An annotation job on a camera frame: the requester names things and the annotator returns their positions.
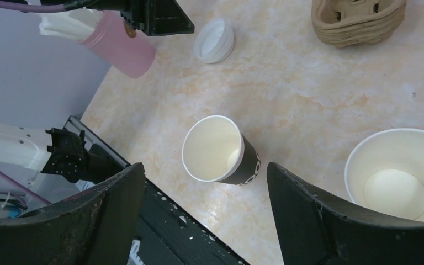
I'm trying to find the white plastic cup lid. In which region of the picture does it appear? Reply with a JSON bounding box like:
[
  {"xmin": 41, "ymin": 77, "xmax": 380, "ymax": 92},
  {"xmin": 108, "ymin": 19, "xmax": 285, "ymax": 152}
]
[{"xmin": 194, "ymin": 19, "xmax": 235, "ymax": 64}]

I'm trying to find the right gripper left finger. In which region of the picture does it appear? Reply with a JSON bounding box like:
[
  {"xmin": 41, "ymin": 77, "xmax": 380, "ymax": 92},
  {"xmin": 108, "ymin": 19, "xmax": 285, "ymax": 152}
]
[{"xmin": 0, "ymin": 163, "xmax": 145, "ymax": 264}]

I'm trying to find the cardboard cup carrier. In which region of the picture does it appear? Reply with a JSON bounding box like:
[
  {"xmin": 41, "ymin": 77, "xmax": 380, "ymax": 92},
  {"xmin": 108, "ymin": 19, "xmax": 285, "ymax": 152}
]
[{"xmin": 311, "ymin": 0, "xmax": 407, "ymax": 49}]

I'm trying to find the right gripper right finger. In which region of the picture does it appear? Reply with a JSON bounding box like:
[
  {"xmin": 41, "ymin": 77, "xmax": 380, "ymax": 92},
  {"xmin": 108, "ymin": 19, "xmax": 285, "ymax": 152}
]
[{"xmin": 267, "ymin": 162, "xmax": 424, "ymax": 264}]

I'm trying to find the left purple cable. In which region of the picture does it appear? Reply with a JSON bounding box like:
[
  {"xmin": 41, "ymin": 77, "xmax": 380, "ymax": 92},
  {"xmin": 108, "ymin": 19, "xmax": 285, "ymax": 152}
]
[{"xmin": 0, "ymin": 0, "xmax": 74, "ymax": 13}]

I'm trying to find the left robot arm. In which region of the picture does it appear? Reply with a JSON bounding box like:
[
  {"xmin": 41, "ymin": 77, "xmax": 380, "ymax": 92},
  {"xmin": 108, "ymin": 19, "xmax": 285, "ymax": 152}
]
[{"xmin": 0, "ymin": 1, "xmax": 195, "ymax": 184}]

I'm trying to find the pink holder cup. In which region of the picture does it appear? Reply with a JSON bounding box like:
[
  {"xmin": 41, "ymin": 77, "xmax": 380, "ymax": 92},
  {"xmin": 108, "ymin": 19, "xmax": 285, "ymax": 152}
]
[{"xmin": 79, "ymin": 11, "xmax": 156, "ymax": 78}]

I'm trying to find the black paper coffee cup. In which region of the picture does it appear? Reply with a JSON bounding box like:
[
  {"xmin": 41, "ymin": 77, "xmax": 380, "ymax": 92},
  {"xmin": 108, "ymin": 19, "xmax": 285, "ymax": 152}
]
[{"xmin": 182, "ymin": 115, "xmax": 262, "ymax": 186}]

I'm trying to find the white paper napkins bundle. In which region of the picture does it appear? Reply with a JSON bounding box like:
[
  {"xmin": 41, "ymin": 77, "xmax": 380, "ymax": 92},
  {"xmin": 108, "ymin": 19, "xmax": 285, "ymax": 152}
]
[{"xmin": 36, "ymin": 8, "xmax": 103, "ymax": 41}]

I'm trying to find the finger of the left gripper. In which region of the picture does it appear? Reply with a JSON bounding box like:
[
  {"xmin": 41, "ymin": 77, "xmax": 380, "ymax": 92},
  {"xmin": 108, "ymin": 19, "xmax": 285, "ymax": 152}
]
[{"xmin": 120, "ymin": 0, "xmax": 195, "ymax": 36}]

